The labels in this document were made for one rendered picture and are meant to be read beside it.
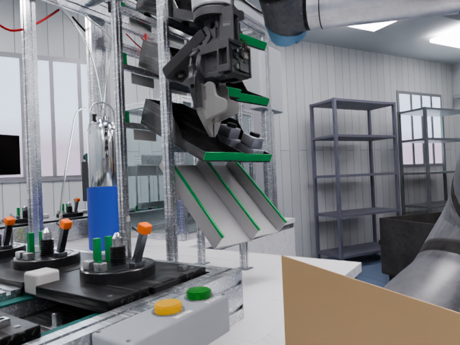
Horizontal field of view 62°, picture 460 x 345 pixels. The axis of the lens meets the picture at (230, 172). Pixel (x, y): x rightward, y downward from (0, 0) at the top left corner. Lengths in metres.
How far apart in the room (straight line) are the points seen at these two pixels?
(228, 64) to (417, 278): 0.41
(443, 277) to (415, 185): 6.34
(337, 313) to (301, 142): 4.81
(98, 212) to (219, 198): 0.80
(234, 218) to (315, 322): 0.63
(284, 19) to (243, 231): 0.51
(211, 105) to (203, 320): 0.34
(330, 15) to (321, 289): 0.51
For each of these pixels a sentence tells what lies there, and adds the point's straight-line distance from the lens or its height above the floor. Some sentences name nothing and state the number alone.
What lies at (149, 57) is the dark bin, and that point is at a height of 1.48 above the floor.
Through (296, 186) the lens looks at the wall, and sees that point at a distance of 5.04.
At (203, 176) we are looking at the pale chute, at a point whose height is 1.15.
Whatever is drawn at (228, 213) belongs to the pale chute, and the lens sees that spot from 0.99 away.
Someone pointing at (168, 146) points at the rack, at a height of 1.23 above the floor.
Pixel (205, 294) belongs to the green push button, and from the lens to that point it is 0.62.
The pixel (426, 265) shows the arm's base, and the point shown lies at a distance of 0.41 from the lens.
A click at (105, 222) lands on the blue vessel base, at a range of 1.70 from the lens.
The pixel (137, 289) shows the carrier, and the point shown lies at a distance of 0.67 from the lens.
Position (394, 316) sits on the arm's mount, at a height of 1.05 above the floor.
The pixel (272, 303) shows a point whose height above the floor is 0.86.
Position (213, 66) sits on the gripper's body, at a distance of 0.66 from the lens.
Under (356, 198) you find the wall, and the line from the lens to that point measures 5.75.
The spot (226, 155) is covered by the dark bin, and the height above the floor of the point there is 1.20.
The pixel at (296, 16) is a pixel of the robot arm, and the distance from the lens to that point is 0.75.
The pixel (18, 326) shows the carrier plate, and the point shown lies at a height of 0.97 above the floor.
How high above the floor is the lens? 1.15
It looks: 1 degrees up
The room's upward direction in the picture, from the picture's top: 2 degrees counter-clockwise
